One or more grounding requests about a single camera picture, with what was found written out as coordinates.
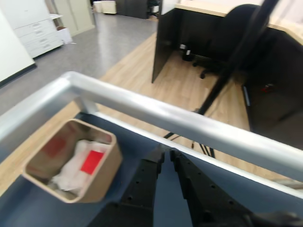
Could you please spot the black office chair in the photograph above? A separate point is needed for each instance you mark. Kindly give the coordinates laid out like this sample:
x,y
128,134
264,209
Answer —
x,y
239,26

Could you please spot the white drawer cabinet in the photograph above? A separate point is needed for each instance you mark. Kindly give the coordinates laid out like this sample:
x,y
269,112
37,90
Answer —
x,y
40,37

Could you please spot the black panel office desk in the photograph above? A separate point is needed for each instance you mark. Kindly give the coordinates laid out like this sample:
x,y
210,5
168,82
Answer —
x,y
272,106

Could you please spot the silver metal table rail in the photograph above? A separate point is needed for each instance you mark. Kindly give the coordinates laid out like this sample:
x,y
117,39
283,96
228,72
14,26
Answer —
x,y
142,104

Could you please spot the small white drawer unit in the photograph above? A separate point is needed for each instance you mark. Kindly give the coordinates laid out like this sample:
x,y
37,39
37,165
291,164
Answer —
x,y
106,6

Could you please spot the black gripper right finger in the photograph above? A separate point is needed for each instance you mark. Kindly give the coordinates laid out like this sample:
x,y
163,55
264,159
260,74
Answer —
x,y
203,196

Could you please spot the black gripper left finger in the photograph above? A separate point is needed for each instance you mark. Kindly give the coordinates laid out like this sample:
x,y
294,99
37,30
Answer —
x,y
142,182

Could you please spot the dark blue table mat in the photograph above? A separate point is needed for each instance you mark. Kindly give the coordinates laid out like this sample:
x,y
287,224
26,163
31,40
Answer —
x,y
35,210

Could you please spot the black tripod stand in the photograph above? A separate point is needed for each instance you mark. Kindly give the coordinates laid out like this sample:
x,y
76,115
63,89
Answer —
x,y
236,61

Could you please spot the white crumpled tissue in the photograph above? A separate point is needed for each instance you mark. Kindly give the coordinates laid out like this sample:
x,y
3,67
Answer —
x,y
68,175

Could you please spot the beige metal box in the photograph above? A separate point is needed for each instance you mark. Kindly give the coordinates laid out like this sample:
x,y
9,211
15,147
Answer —
x,y
106,182

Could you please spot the red cube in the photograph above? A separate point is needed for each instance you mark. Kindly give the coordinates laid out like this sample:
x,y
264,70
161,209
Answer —
x,y
92,163

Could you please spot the white cardboard box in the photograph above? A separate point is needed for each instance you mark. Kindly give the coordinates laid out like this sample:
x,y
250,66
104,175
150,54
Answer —
x,y
65,35

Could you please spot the beige tall cabinet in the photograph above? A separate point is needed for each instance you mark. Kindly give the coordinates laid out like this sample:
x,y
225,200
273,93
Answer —
x,y
75,14

